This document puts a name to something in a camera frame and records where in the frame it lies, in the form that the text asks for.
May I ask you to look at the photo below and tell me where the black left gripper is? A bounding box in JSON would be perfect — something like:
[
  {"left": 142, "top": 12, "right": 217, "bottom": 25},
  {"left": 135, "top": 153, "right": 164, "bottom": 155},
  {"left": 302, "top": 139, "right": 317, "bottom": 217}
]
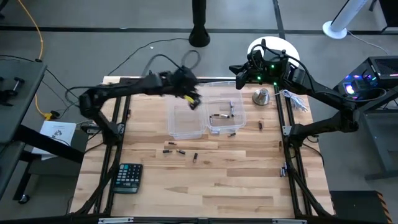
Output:
[{"left": 170, "top": 65, "right": 203, "bottom": 111}]

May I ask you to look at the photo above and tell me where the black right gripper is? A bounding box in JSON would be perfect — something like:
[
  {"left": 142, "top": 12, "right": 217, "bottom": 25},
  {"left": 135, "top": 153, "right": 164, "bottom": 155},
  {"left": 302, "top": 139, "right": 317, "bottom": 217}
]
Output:
[{"left": 229, "top": 58, "right": 271, "bottom": 90}]

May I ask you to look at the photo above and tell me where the clear plastic bin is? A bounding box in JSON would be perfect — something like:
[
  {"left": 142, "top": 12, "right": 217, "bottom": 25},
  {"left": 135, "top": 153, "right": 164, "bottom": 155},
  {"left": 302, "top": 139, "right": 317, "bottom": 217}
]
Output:
[
  {"left": 167, "top": 93, "right": 208, "bottom": 140},
  {"left": 198, "top": 80, "right": 248, "bottom": 135}
]

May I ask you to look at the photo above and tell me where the metal cone weight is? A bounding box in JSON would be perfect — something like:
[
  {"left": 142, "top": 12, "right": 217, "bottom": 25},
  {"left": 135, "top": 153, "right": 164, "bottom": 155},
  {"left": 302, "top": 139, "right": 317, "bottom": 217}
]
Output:
[{"left": 251, "top": 88, "right": 271, "bottom": 106}]

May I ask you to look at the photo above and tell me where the white round stool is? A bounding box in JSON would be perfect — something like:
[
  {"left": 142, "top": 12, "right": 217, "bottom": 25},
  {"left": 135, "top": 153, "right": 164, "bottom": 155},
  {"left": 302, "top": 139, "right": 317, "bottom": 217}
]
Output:
[{"left": 247, "top": 35, "right": 301, "bottom": 78}]

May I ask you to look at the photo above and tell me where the black pole stand base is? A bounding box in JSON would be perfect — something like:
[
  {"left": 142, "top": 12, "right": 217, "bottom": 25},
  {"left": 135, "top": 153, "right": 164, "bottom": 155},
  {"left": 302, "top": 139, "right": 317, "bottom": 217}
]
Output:
[{"left": 188, "top": 0, "right": 211, "bottom": 49}]

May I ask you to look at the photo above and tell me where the black calculator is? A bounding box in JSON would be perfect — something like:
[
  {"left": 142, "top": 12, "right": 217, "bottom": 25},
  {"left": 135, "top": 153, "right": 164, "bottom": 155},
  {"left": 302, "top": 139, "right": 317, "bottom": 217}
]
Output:
[{"left": 112, "top": 162, "right": 144, "bottom": 195}]

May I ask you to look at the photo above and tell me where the white tower fan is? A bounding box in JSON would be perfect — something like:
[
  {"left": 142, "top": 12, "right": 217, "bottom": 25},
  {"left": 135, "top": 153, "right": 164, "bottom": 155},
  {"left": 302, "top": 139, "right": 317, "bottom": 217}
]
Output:
[{"left": 322, "top": 0, "right": 369, "bottom": 40}]

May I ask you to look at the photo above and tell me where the grey power adapter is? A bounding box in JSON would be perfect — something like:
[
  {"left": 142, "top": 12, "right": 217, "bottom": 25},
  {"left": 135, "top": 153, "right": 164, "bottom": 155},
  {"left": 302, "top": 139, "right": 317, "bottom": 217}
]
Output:
[{"left": 80, "top": 122, "right": 103, "bottom": 136}]

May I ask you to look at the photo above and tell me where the white paper manual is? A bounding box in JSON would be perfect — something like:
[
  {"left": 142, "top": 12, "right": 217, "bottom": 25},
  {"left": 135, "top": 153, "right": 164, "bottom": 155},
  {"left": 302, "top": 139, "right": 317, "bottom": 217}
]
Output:
[{"left": 31, "top": 119, "right": 77, "bottom": 161}]

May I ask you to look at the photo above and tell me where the black computer with lights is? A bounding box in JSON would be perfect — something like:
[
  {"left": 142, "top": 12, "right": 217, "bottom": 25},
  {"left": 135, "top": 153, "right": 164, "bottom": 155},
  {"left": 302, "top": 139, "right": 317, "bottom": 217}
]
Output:
[{"left": 331, "top": 55, "right": 398, "bottom": 103}]

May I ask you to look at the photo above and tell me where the grey metal stand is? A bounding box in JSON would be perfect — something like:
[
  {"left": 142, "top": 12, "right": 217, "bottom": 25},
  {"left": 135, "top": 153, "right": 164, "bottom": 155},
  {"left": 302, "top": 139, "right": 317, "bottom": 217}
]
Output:
[{"left": 340, "top": 90, "right": 398, "bottom": 181}]

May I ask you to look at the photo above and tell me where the grey desk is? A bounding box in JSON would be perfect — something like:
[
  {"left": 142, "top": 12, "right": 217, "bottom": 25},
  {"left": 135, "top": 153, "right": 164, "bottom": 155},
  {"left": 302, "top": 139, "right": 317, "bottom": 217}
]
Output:
[{"left": 0, "top": 58, "right": 86, "bottom": 205}]

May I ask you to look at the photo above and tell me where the black box with hazard stripe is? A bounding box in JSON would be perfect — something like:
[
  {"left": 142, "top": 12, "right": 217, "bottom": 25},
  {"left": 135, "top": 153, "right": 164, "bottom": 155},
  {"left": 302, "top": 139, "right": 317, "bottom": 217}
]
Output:
[{"left": 329, "top": 190, "right": 394, "bottom": 224}]

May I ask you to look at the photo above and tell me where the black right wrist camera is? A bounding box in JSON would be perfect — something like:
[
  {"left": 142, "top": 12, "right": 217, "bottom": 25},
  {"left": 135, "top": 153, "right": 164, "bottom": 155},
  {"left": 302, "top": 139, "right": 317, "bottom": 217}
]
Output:
[{"left": 248, "top": 49, "right": 265, "bottom": 68}]

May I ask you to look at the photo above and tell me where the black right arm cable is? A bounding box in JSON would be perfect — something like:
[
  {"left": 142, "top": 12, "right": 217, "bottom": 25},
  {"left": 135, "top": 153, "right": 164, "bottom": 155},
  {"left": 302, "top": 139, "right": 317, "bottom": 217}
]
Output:
[{"left": 250, "top": 43, "right": 312, "bottom": 85}]

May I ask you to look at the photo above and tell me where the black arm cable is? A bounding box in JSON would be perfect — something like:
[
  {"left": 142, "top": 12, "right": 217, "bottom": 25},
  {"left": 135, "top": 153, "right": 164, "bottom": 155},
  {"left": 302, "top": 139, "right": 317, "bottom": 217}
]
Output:
[
  {"left": 141, "top": 49, "right": 201, "bottom": 78},
  {"left": 250, "top": 43, "right": 312, "bottom": 85}
]

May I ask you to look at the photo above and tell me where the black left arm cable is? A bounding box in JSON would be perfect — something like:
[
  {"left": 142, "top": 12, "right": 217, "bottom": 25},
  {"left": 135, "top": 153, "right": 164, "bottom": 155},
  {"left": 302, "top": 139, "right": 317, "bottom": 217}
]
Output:
[{"left": 141, "top": 49, "right": 201, "bottom": 78}]

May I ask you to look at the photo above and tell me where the white cable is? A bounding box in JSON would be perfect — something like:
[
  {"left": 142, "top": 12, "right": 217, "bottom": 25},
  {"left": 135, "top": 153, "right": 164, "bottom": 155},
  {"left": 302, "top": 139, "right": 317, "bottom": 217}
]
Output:
[{"left": 272, "top": 89, "right": 309, "bottom": 113}]

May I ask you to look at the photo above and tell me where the black aluminium table frame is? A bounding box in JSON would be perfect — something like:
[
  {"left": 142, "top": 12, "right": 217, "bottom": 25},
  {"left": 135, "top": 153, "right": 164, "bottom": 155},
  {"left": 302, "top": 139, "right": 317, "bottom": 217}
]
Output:
[{"left": 70, "top": 76, "right": 335, "bottom": 224}]

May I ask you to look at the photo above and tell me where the black floor cable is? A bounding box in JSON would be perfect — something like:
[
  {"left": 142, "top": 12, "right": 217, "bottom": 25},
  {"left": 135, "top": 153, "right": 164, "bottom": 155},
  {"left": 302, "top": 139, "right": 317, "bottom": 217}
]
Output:
[{"left": 106, "top": 37, "right": 190, "bottom": 77}]

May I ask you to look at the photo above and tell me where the yellow extension cable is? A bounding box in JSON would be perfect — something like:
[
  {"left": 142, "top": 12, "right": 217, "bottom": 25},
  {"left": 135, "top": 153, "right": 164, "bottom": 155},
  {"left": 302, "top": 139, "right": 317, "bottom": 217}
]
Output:
[{"left": 17, "top": 0, "right": 61, "bottom": 121}]

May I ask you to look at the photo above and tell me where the black bracket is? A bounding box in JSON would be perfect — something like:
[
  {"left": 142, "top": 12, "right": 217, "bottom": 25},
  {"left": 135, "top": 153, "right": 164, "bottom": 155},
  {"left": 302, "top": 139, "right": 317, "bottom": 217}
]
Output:
[{"left": 0, "top": 77, "right": 25, "bottom": 107}]

